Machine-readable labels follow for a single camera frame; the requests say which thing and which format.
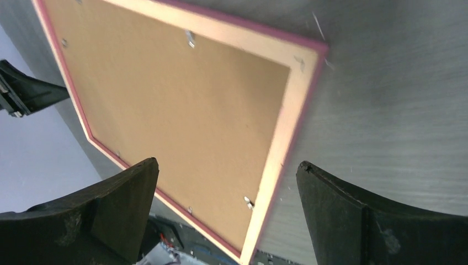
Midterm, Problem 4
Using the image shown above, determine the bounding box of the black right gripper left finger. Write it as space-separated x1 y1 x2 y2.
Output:
1 157 159 264

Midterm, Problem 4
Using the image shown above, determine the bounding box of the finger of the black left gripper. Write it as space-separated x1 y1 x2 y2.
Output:
1 59 70 118

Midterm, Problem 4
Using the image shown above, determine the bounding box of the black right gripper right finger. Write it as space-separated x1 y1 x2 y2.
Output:
296 161 467 264

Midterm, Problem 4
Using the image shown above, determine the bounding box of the pink wooden picture frame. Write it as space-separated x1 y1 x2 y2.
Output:
33 1 328 264

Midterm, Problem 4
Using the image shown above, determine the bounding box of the brown backing board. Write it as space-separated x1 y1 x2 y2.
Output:
42 1 289 254

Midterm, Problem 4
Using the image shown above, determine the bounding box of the metal retaining clip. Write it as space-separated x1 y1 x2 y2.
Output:
185 30 196 49
244 197 254 210

